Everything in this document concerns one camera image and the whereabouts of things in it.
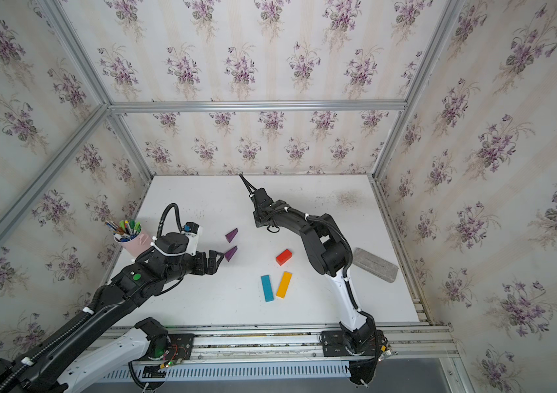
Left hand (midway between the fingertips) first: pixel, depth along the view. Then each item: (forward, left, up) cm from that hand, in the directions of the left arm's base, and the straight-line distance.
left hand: (213, 254), depth 76 cm
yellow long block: (-4, -23, -15) cm, 28 cm away
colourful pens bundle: (+13, +36, -6) cm, 38 cm away
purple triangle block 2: (+7, -2, -13) cm, 16 cm away
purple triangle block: (+16, -2, -14) cm, 21 cm away
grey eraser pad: (+1, -55, -11) cm, 56 cm away
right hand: (+24, -17, -13) cm, 33 cm away
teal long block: (-4, -16, -16) cm, 23 cm away
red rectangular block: (+6, -23, -13) cm, 27 cm away
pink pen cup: (+8, +31, -9) cm, 33 cm away
